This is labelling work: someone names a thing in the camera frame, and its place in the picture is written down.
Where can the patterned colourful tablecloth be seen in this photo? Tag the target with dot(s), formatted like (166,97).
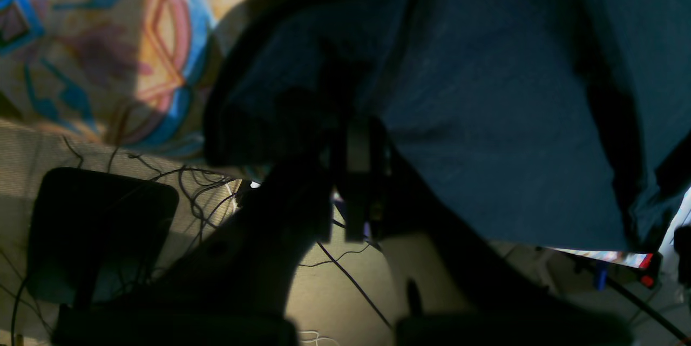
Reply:
(130,73)

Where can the black floor box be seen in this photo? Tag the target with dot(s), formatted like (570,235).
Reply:
(94,234)

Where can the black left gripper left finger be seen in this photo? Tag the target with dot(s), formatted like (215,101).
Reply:
(233,288)

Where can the dark navy T-shirt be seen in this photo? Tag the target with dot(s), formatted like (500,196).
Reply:
(561,123)

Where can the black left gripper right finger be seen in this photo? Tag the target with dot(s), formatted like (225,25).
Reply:
(458,291)

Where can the orange clamp bottom right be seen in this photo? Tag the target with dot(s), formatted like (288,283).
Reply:
(651,275)

